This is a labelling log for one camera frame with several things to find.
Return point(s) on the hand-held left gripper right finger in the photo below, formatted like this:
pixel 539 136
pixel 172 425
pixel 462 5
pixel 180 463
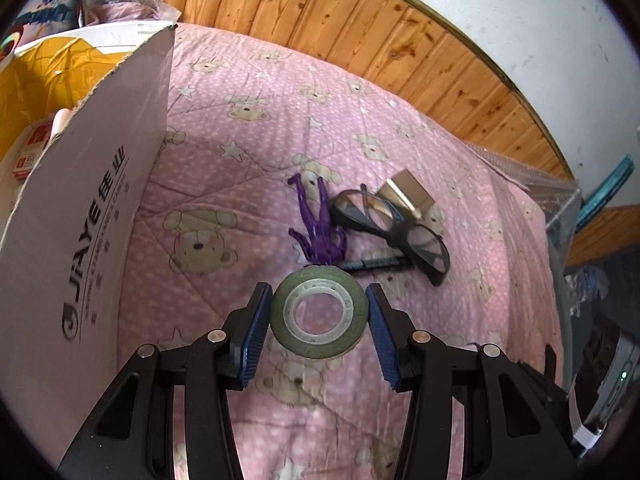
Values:
pixel 382 340

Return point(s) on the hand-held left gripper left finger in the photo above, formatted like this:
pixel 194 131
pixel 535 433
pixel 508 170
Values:
pixel 255 335

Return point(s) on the green tape roll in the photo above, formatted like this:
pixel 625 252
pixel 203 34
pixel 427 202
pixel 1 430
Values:
pixel 320 345

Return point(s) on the black marker pen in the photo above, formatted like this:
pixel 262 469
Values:
pixel 375 263

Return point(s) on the purple toy figure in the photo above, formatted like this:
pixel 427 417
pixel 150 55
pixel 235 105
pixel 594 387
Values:
pixel 320 240

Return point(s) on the gold cube box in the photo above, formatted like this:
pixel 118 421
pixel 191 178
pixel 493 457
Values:
pixel 400 187

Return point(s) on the white cardboard box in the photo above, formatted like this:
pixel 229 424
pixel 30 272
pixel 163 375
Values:
pixel 100 160

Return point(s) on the small red white box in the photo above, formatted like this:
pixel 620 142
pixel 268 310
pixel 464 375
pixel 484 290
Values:
pixel 30 155

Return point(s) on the pink stapler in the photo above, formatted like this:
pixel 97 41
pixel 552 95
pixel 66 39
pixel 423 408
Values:
pixel 61 120

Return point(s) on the black framed glasses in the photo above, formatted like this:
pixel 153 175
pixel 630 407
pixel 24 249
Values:
pixel 425 255

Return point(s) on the teal plastic object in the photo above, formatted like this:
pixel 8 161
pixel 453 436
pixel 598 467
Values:
pixel 607 187

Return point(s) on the pink bear print blanket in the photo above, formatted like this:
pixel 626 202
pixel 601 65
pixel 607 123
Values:
pixel 225 110

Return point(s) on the robot print toy box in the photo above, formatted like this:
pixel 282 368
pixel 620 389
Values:
pixel 55 5

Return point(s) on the wooden wall panelling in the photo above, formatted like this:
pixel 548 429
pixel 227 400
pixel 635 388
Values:
pixel 350 35

